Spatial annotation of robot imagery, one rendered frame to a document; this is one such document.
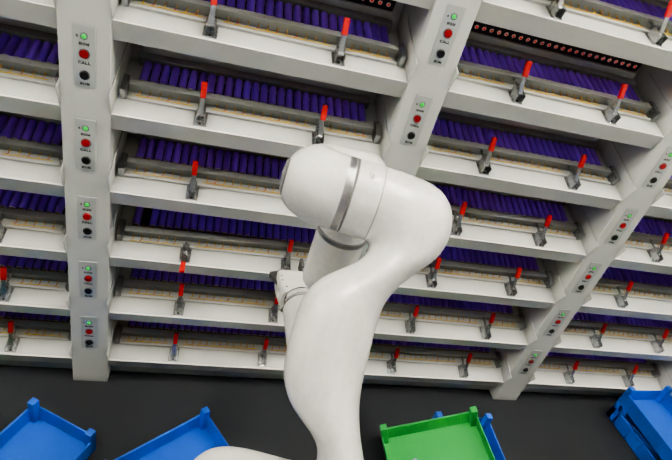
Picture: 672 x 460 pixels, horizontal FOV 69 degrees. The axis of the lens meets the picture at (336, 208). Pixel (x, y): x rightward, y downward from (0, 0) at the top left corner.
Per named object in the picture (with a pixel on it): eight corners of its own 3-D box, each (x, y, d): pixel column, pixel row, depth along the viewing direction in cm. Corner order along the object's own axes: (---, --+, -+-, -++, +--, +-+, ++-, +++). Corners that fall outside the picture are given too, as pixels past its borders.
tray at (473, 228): (577, 262, 148) (609, 238, 137) (388, 238, 133) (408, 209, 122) (556, 208, 160) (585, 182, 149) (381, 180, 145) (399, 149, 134)
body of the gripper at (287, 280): (275, 317, 108) (272, 288, 118) (320, 320, 110) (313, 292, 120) (281, 288, 105) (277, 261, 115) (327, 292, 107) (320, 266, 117)
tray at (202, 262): (337, 288, 141) (347, 272, 133) (109, 265, 126) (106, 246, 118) (334, 229, 152) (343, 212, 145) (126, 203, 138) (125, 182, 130)
